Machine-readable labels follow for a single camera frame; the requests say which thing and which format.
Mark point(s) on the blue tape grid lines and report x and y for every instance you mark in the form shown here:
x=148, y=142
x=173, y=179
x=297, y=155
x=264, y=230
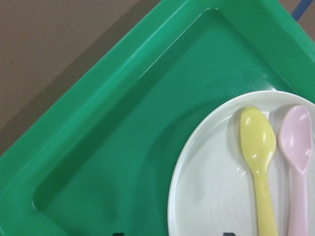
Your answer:
x=300, y=9

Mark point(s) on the pink plastic spoon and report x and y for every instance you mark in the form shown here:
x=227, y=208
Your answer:
x=296, y=144

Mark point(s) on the white round plate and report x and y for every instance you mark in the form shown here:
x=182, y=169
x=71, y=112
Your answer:
x=212, y=189

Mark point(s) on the yellow plastic spoon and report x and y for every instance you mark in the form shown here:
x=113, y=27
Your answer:
x=258, y=146

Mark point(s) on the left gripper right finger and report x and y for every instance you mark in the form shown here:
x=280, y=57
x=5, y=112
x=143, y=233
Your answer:
x=228, y=234

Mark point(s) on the green plastic tray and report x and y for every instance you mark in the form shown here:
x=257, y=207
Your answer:
x=99, y=162

